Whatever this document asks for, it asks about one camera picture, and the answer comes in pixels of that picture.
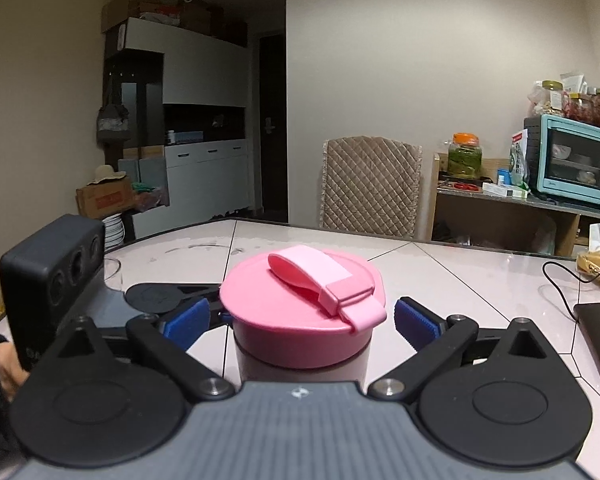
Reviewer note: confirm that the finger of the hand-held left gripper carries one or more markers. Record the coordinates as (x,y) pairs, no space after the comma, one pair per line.
(200,292)

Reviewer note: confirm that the person's left hand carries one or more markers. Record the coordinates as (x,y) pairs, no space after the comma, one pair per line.
(11,372)

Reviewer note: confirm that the teal toaster oven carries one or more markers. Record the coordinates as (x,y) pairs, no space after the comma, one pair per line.
(575,165)

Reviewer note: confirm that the clear plastic food bag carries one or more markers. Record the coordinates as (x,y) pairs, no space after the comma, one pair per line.
(537,102)

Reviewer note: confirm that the cardboard box on cabinet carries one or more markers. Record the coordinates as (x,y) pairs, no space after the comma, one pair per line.
(120,10)

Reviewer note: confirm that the flat white box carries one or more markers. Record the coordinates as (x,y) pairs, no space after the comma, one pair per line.
(502,190)

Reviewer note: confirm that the small red filled jar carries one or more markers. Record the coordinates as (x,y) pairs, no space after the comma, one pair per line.
(580,109)

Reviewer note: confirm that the pink printed bottle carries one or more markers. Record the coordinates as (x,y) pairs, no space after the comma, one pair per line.
(260,374)

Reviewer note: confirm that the brown cardboard box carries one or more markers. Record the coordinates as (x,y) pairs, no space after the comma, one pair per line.
(105,202)

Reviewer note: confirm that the clear glass cup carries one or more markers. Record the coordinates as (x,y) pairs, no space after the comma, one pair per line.
(114,275)

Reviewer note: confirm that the orange lid pickle jar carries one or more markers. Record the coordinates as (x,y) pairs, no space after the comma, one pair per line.
(464,157)

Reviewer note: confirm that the white paper packet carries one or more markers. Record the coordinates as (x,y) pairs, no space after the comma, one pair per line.
(574,84)

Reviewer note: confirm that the red scissors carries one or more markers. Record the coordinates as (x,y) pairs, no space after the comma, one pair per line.
(466,186)

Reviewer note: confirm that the pink bottle cap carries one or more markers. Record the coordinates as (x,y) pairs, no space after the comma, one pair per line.
(290,320)

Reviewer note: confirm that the straw hat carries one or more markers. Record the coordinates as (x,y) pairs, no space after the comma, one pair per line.
(109,175)

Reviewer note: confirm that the gold lid glass jar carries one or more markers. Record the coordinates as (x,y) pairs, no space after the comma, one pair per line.
(552,100)

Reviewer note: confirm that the grey hanging bag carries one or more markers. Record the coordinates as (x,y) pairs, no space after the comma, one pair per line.
(113,125)

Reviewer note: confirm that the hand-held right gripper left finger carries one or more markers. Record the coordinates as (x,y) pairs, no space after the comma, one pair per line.
(186,327)

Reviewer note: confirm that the dark door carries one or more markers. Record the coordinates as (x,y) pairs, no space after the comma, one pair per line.
(272,125)

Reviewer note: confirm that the wooden side shelf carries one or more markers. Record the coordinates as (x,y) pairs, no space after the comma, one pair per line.
(495,220)

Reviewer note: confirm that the white striped container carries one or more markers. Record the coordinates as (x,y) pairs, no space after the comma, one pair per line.
(114,232)

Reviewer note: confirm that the chair with quilted cover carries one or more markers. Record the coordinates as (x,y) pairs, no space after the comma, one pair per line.
(370,185)

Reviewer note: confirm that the green white packet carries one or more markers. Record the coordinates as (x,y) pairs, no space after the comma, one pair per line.
(519,160)

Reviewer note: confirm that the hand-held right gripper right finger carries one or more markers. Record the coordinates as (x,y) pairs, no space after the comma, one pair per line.
(417,325)

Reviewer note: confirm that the white black cabinet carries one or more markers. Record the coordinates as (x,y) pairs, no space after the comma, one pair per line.
(200,70)

